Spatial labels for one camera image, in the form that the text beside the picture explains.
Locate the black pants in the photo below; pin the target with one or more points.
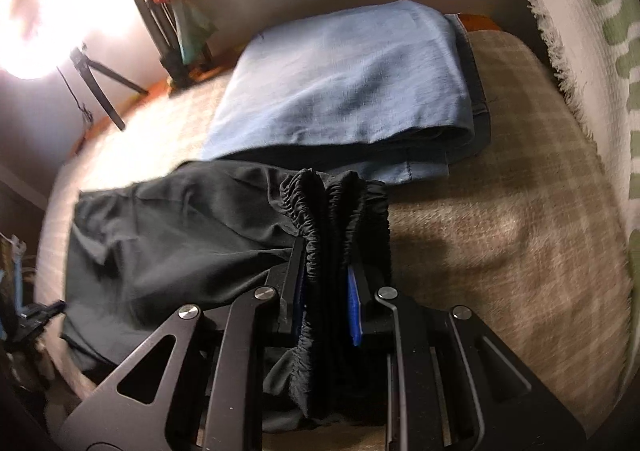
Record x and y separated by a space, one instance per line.
200 231

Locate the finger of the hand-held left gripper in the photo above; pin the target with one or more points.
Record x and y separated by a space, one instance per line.
42 312

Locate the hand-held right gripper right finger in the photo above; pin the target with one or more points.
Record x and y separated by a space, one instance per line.
355 316

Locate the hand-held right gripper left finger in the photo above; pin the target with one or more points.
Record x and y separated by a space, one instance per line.
299 291

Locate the green and white patterned cover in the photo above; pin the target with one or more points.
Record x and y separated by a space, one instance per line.
600 56

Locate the folded black stand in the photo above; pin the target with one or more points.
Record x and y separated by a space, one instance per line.
160 31

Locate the bright lamp on small tripod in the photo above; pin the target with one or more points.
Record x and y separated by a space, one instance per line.
90 76

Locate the folded light blue pants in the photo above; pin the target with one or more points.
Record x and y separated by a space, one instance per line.
340 81

